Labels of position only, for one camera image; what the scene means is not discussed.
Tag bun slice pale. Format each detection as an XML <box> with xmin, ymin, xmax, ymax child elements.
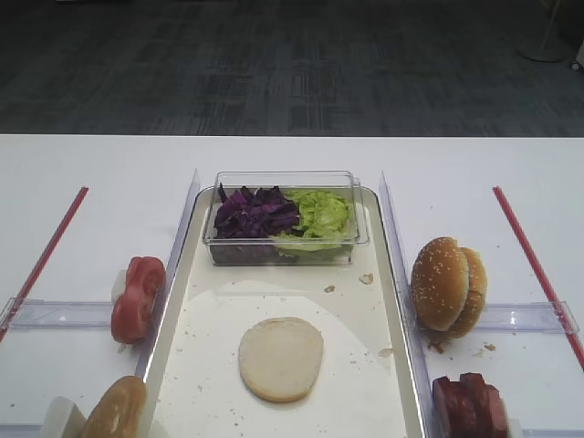
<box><xmin>238</xmin><ymin>317</ymin><xmax>324</xmax><ymax>403</ymax></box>

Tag green lettuce leaves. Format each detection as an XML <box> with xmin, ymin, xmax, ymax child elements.
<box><xmin>276</xmin><ymin>189</ymin><xmax>354</xmax><ymax>260</ymax></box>

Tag rear tomato slice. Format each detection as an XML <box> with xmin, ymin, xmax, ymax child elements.
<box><xmin>124</xmin><ymin>256</ymin><xmax>166</xmax><ymax>304</ymax></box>

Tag tomato slice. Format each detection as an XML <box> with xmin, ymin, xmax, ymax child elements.
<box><xmin>110</xmin><ymin>285</ymin><xmax>153</xmax><ymax>344</ymax></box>
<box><xmin>124</xmin><ymin>256</ymin><xmax>166</xmax><ymax>304</ymax></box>

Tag front tomato slice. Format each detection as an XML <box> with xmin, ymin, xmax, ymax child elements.
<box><xmin>110</xmin><ymin>285</ymin><xmax>153</xmax><ymax>344</ymax></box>

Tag red meat patty front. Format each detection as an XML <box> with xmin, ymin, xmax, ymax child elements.
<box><xmin>433</xmin><ymin>376</ymin><xmax>478</xmax><ymax>438</ymax></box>

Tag red meat patty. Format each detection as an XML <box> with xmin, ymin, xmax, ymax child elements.
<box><xmin>433</xmin><ymin>376</ymin><xmax>478</xmax><ymax>438</ymax></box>
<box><xmin>459</xmin><ymin>372</ymin><xmax>509</xmax><ymax>438</ymax></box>

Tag red meat patty rear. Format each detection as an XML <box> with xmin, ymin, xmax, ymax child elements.
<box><xmin>459</xmin><ymin>372</ymin><xmax>509</xmax><ymax>438</ymax></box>

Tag white block by patties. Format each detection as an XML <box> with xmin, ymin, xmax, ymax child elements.
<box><xmin>507</xmin><ymin>418</ymin><xmax>524</xmax><ymax>438</ymax></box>

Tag clear plastic container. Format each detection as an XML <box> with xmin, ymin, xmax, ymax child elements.
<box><xmin>202</xmin><ymin>171</ymin><xmax>369</xmax><ymax>266</ymax></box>

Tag purple cabbage shreds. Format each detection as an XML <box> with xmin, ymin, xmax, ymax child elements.
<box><xmin>214</xmin><ymin>184</ymin><xmax>300</xmax><ymax>239</ymax></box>

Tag silver metal tray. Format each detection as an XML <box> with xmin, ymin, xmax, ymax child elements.
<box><xmin>140</xmin><ymin>190</ymin><xmax>423</xmax><ymax>437</ymax></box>

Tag sesame top bun front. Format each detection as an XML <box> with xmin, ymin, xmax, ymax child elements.
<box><xmin>411</xmin><ymin>236</ymin><xmax>469</xmax><ymax>332</ymax></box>

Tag sesame bun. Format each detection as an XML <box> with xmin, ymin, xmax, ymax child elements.
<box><xmin>411</xmin><ymin>236</ymin><xmax>469</xmax><ymax>332</ymax></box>
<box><xmin>449</xmin><ymin>247</ymin><xmax>487</xmax><ymax>339</ymax></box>

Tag white block behind tomatoes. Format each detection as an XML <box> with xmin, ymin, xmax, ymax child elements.
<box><xmin>111</xmin><ymin>269</ymin><xmax>127</xmax><ymax>304</ymax></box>

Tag sesame top bun rear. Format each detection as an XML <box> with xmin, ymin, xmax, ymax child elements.
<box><xmin>449</xmin><ymin>247</ymin><xmax>487</xmax><ymax>339</ymax></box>

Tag right red strip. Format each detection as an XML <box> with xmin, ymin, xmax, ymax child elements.
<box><xmin>493</xmin><ymin>186</ymin><xmax>583</xmax><ymax>368</ymax></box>

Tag red strip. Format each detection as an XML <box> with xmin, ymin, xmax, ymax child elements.
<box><xmin>0</xmin><ymin>186</ymin><xmax>89</xmax><ymax>340</ymax></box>
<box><xmin>493</xmin><ymin>186</ymin><xmax>583</xmax><ymax>368</ymax></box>

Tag left long clear divider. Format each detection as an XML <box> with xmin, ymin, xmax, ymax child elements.
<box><xmin>134</xmin><ymin>168</ymin><xmax>202</xmax><ymax>438</ymax></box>

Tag bottom bun slice browned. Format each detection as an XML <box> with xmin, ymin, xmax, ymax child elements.
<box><xmin>81</xmin><ymin>375</ymin><xmax>147</xmax><ymax>438</ymax></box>

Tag left red strip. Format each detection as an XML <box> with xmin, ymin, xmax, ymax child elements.
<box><xmin>0</xmin><ymin>186</ymin><xmax>89</xmax><ymax>340</ymax></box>

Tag right upper clear holder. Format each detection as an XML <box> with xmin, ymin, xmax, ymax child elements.
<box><xmin>474</xmin><ymin>301</ymin><xmax>579</xmax><ymax>335</ymax></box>

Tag clear holder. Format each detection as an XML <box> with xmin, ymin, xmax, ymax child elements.
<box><xmin>474</xmin><ymin>301</ymin><xmax>579</xmax><ymax>335</ymax></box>
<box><xmin>1</xmin><ymin>297</ymin><xmax>113</xmax><ymax>330</ymax></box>
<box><xmin>0</xmin><ymin>424</ymin><xmax>41</xmax><ymax>438</ymax></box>

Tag left upper clear holder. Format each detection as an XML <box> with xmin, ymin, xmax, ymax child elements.
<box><xmin>1</xmin><ymin>297</ymin><xmax>113</xmax><ymax>330</ymax></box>

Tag white block by buns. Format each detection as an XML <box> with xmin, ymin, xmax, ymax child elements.
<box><xmin>39</xmin><ymin>396</ymin><xmax>86</xmax><ymax>438</ymax></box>

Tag left lower clear holder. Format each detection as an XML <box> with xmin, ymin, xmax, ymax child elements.
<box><xmin>0</xmin><ymin>424</ymin><xmax>41</xmax><ymax>438</ymax></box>

